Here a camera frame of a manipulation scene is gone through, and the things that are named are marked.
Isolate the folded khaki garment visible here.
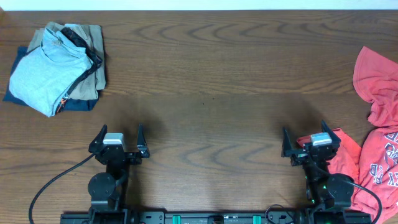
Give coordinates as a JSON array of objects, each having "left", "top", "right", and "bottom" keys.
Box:
[{"left": 45, "top": 22, "right": 106, "bottom": 100}]

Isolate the red soccer t-shirt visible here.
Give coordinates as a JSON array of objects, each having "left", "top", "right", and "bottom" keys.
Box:
[{"left": 296, "top": 46, "right": 398, "bottom": 224}]

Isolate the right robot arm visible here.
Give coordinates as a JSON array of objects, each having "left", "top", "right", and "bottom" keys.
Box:
[{"left": 281, "top": 121, "right": 354, "bottom": 223}]

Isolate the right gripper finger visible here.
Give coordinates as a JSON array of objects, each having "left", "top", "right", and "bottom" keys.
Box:
[
  {"left": 321, "top": 120, "right": 341, "bottom": 145},
  {"left": 281, "top": 128, "right": 307, "bottom": 157}
]

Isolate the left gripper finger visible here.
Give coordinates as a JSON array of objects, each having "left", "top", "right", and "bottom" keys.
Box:
[
  {"left": 136, "top": 124, "right": 150, "bottom": 158},
  {"left": 88, "top": 124, "right": 108, "bottom": 153}
]

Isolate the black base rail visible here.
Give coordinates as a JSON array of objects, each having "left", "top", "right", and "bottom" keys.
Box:
[{"left": 60, "top": 208, "right": 373, "bottom": 224}]

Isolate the folded black jacket orange trim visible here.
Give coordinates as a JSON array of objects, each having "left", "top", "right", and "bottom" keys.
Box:
[{"left": 57, "top": 27, "right": 106, "bottom": 113}]

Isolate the folded light grey shirt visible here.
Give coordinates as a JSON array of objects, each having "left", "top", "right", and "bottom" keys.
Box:
[{"left": 9, "top": 28, "right": 92, "bottom": 117}]

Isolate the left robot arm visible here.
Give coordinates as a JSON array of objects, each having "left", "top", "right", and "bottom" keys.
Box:
[{"left": 88, "top": 124, "right": 150, "bottom": 224}]

